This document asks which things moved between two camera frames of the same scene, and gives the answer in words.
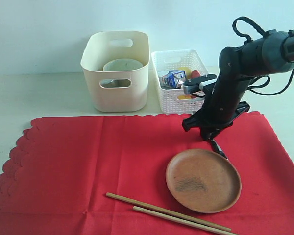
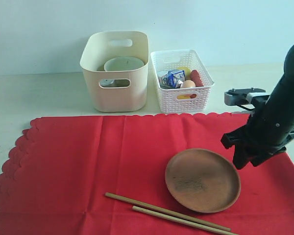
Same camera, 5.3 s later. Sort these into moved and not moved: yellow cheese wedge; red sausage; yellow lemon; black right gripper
Moved: black right gripper
Not moved: red sausage; yellow lemon; yellow cheese wedge
